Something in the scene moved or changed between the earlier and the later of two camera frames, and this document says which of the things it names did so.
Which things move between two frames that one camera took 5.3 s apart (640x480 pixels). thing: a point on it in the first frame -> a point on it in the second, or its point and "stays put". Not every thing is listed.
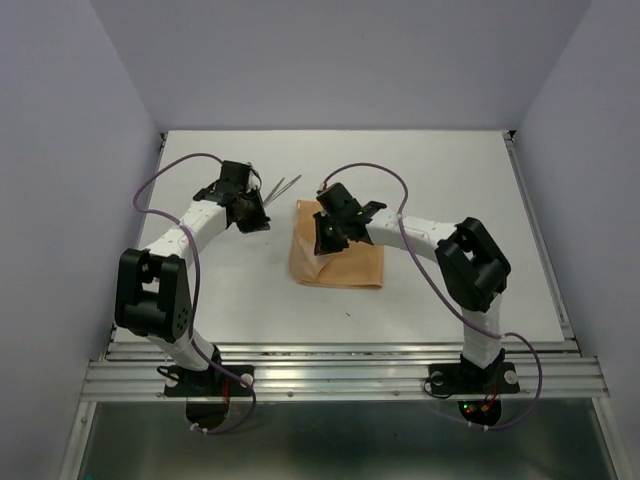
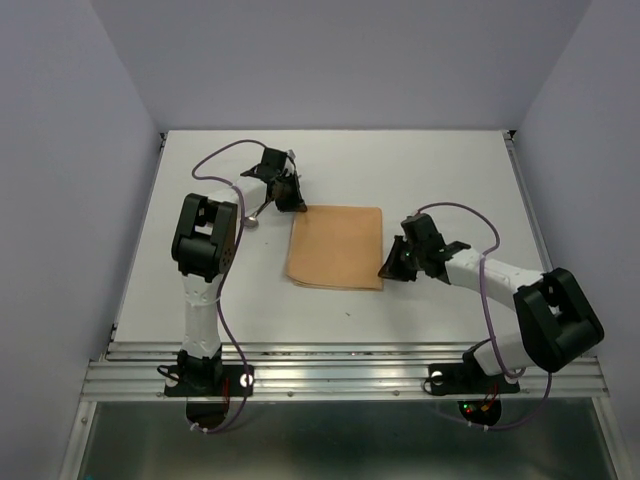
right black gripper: (323, 245) -> (391, 269)
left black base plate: (211, 383) stays put
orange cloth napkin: (361, 265) stays put
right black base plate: (472, 379) stays put
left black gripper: (260, 222) -> (294, 204)
